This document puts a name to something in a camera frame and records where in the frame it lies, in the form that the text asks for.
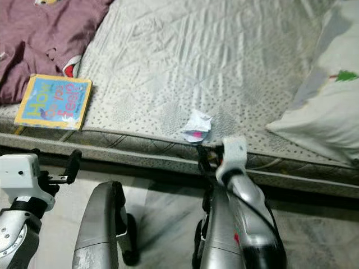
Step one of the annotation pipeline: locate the white paper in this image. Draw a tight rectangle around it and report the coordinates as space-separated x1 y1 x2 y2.
181 109 213 145

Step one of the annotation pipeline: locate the colourful children's board book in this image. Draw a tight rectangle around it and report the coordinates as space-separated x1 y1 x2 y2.
14 74 93 131

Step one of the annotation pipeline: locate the white pillow with green tree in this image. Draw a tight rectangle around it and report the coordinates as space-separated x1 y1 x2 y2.
265 0 359 166

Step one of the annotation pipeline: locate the silver left robot leg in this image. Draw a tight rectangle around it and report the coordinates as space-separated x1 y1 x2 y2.
73 181 138 269

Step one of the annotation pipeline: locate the silver robot leg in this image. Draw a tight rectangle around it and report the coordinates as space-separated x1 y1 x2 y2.
73 181 138 269
194 185 245 269

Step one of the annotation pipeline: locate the silver right robot leg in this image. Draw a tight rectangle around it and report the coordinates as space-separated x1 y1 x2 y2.
194 185 245 269

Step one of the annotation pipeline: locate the grey quilted mattress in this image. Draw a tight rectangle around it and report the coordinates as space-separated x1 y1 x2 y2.
0 0 359 185

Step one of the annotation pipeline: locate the purple Mickey print blanket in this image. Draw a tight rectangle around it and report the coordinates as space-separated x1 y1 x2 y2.
0 0 116 105

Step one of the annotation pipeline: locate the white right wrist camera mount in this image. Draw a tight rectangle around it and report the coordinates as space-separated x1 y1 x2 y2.
216 136 248 179

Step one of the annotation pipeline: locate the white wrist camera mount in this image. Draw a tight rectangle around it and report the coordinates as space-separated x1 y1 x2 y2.
0 154 47 205
216 136 248 179

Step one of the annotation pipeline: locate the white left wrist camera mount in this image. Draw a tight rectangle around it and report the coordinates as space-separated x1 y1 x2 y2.
0 154 47 205

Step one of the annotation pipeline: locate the black bed frame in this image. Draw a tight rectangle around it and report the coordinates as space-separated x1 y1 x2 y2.
0 143 359 197

